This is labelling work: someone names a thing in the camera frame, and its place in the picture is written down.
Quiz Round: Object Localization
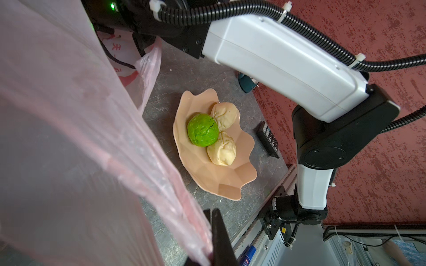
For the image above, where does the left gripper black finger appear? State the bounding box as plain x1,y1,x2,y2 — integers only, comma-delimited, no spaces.
204,208,238,266

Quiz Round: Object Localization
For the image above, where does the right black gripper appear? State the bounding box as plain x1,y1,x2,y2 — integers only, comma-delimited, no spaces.
82,0,209,58

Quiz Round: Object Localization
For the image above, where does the pink scalloped plastic bowl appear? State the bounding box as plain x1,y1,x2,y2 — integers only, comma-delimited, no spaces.
173,89,257,201

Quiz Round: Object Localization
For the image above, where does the fake pale yellow fruit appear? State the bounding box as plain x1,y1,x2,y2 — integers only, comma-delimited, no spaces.
207,132,236,166

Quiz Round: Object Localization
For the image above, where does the fake green round fruit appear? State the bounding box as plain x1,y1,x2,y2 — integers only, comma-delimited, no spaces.
187,113,219,147

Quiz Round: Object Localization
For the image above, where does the pink fruit-print plastic bag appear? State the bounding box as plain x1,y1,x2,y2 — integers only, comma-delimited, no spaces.
1,1,213,266

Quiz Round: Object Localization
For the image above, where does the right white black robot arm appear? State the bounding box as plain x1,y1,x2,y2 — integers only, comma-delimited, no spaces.
83,1,426,225

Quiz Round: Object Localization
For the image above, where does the blue marker pen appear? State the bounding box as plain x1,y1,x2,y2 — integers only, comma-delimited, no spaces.
239,245,256,266

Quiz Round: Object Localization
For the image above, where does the black calculator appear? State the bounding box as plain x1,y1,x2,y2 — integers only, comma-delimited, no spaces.
256,121,280,158

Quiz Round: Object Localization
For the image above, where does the small teal alarm clock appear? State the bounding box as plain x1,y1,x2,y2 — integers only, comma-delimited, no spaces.
238,73,258,93

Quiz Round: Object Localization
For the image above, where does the aluminium front rail frame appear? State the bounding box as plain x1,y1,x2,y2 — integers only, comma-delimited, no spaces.
233,165,426,266

